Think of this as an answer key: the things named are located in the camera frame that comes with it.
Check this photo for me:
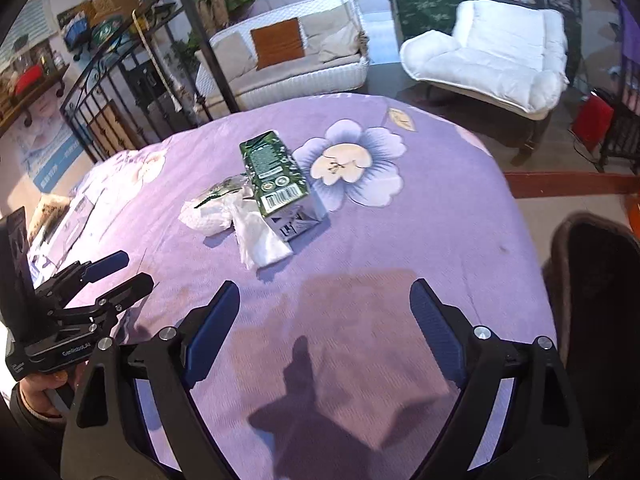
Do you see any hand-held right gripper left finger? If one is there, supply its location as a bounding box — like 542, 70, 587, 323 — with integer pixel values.
60, 280, 242, 480

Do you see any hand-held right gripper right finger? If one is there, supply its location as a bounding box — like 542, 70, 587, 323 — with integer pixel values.
409, 278, 591, 480

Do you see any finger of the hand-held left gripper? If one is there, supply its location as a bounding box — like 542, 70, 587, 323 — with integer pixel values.
35, 251, 130, 306
50, 272, 155, 331

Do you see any white tissue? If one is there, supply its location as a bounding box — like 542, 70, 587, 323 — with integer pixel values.
179, 174, 261, 236

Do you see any brown wicker trash bin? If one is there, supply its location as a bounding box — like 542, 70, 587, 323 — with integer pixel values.
542, 211, 640, 476

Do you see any green drink carton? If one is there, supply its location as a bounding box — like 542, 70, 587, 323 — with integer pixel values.
239, 130, 330, 233

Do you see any person's left forearm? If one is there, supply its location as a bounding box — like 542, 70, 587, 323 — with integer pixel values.
7, 380, 68, 433

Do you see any person's left hand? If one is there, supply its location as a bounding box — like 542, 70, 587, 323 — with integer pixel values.
12, 360, 86, 418

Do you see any clear plastic bag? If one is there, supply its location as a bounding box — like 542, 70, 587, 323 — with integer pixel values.
27, 192, 101, 281

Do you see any purple floral blanket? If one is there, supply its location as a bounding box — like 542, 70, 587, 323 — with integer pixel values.
27, 91, 558, 480

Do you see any black metal rack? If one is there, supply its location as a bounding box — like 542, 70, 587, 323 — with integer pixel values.
60, 0, 241, 163

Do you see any yellow measuring stick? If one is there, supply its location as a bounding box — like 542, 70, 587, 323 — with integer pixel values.
131, 8, 183, 111

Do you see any beige cushion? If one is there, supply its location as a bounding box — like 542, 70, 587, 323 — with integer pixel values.
210, 30, 258, 81
300, 7, 363, 63

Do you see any red bag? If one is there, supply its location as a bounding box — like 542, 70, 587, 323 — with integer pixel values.
571, 92, 615, 153

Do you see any white wicker swing sofa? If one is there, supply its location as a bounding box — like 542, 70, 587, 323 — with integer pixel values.
195, 0, 371, 111

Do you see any orange square cushion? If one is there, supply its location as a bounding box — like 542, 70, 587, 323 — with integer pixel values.
250, 17, 307, 71

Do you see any white cushioned rocking chair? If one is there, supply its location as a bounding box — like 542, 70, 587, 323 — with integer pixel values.
399, 0, 571, 166

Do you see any green patterned cabinet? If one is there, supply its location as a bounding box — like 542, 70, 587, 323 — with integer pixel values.
389, 0, 463, 53

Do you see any purple towel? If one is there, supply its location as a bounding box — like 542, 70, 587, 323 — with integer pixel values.
617, 0, 640, 76

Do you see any blue wall poster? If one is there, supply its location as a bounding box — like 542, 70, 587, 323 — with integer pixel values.
10, 105, 86, 193

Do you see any wooden wall shelf with clutter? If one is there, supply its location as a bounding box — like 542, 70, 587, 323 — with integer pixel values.
0, 35, 71, 126

